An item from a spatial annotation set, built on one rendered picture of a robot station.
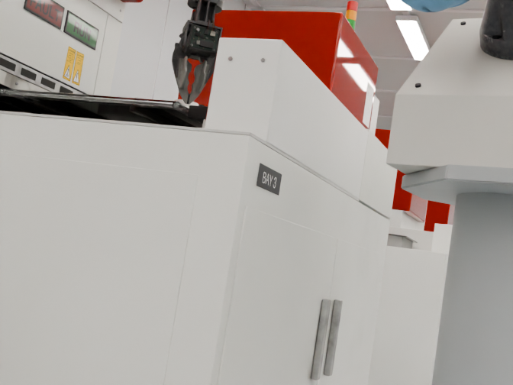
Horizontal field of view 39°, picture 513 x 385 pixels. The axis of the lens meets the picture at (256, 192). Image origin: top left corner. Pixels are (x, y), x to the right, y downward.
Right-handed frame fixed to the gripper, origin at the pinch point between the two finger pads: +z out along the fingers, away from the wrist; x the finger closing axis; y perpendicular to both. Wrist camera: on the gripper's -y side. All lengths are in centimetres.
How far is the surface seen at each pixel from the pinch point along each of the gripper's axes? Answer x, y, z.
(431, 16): 224, -358, -178
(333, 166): 23.0, 28.1, 12.4
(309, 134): 13.8, 40.8, 10.1
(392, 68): 262, -505, -177
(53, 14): -29.1, -6.1, -12.6
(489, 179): 28, 69, 17
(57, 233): -20, 45, 31
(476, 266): 32, 62, 27
